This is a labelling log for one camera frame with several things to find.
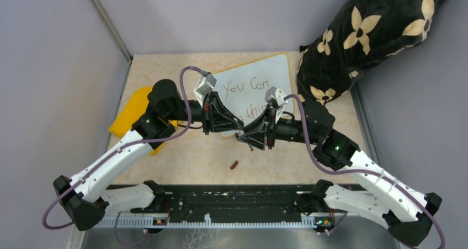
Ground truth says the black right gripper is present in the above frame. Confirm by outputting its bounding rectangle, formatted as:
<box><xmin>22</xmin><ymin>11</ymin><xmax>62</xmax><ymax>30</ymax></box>
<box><xmin>237</xmin><ymin>104</ymin><xmax>320</xmax><ymax>150</ymax></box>

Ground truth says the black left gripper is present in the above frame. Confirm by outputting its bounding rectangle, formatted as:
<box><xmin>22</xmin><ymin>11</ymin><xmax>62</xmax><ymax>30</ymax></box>
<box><xmin>166</xmin><ymin>89</ymin><xmax>244</xmax><ymax>135</ymax></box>

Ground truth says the yellow framed whiteboard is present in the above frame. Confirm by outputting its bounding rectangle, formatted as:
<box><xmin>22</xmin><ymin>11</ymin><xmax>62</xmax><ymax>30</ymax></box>
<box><xmin>214</xmin><ymin>53</ymin><xmax>293</xmax><ymax>125</ymax></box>

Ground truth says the brown marker cap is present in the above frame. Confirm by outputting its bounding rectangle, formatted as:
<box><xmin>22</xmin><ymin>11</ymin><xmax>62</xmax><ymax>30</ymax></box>
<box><xmin>230</xmin><ymin>161</ymin><xmax>239</xmax><ymax>170</ymax></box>

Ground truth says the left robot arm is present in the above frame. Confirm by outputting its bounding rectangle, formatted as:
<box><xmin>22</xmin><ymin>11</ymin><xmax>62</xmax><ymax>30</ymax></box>
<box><xmin>53</xmin><ymin>77</ymin><xmax>244</xmax><ymax>231</ymax></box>

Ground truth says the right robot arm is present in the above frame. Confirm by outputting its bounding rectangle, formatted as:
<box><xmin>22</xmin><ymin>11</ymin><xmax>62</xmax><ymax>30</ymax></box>
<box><xmin>236</xmin><ymin>102</ymin><xmax>446</xmax><ymax>248</ymax></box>

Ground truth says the yellow cloth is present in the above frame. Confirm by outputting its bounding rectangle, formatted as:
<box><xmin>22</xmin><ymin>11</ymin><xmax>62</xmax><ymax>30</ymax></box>
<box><xmin>109</xmin><ymin>86</ymin><xmax>178</xmax><ymax>156</ymax></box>

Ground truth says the black floral pillow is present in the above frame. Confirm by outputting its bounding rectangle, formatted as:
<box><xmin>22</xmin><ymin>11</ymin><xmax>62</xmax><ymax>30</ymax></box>
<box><xmin>296</xmin><ymin>0</ymin><xmax>446</xmax><ymax>105</ymax></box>

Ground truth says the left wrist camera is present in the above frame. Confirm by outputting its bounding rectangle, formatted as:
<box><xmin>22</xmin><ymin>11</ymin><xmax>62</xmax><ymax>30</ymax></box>
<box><xmin>193</xmin><ymin>72</ymin><xmax>217</xmax><ymax>106</ymax></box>

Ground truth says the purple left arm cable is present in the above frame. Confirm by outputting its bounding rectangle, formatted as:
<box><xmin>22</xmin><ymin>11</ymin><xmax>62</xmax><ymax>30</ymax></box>
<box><xmin>42</xmin><ymin>66</ymin><xmax>213</xmax><ymax>246</ymax></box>

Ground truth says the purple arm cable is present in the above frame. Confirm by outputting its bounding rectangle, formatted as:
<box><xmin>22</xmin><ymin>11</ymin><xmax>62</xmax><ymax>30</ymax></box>
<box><xmin>42</xmin><ymin>66</ymin><xmax>213</xmax><ymax>246</ymax></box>
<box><xmin>283</xmin><ymin>93</ymin><xmax>447</xmax><ymax>249</ymax></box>

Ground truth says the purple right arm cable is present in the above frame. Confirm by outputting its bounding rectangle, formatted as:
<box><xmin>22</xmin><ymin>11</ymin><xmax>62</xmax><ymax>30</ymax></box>
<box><xmin>283</xmin><ymin>93</ymin><xmax>447</xmax><ymax>249</ymax></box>

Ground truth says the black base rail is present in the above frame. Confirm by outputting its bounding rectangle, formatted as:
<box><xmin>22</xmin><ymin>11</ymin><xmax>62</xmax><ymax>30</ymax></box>
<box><xmin>116</xmin><ymin>183</ymin><xmax>352</xmax><ymax>234</ymax></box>

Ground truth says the aluminium corner post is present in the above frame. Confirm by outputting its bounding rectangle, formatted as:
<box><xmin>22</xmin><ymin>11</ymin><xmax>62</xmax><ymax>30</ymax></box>
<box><xmin>89</xmin><ymin>0</ymin><xmax>133</xmax><ymax>62</ymax></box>

